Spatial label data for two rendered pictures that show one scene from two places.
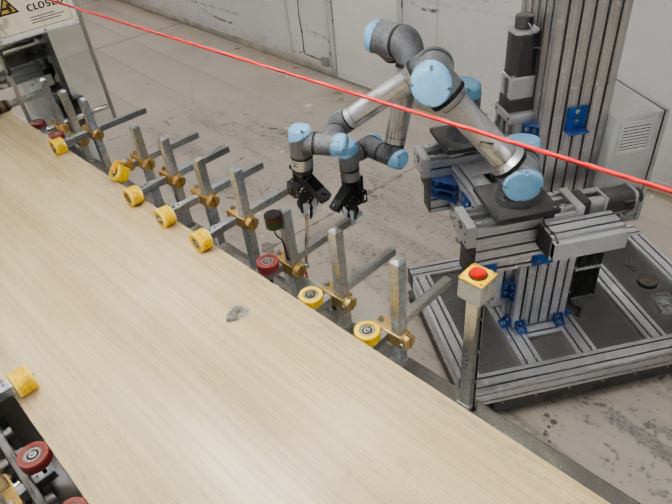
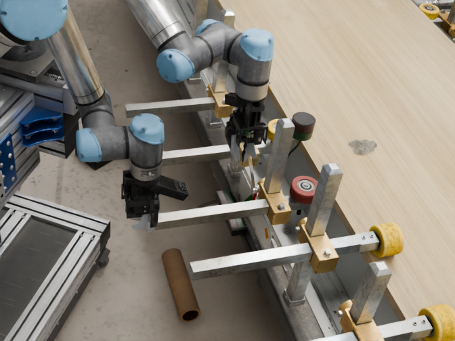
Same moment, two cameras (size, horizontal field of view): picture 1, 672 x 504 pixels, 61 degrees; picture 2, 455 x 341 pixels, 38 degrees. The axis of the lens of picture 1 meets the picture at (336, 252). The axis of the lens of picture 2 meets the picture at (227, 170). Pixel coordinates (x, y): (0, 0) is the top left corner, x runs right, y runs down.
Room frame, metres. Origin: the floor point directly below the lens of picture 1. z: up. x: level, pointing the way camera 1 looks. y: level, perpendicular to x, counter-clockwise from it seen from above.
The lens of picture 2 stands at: (2.92, 0.45, 2.10)
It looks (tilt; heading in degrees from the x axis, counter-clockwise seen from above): 42 degrees down; 198
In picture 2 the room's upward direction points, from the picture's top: 9 degrees clockwise
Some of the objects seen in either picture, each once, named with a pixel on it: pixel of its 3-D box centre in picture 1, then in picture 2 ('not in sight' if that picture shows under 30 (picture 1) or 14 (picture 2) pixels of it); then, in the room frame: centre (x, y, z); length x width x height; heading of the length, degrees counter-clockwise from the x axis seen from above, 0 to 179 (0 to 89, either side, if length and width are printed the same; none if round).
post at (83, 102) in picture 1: (98, 142); not in sight; (2.74, 1.15, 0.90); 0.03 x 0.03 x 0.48; 41
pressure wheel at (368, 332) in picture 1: (367, 341); not in sight; (1.21, -0.07, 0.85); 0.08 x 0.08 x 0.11
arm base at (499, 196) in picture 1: (517, 184); (18, 31); (1.63, -0.64, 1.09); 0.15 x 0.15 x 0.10
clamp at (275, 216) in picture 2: (288, 264); (273, 200); (1.63, 0.18, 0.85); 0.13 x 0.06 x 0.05; 41
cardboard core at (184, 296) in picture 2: not in sight; (180, 283); (1.43, -0.15, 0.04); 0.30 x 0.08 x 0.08; 41
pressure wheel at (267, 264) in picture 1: (269, 271); (302, 199); (1.60, 0.25, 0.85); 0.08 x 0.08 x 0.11
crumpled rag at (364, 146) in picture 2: (235, 311); (363, 144); (1.34, 0.34, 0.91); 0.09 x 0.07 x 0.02; 125
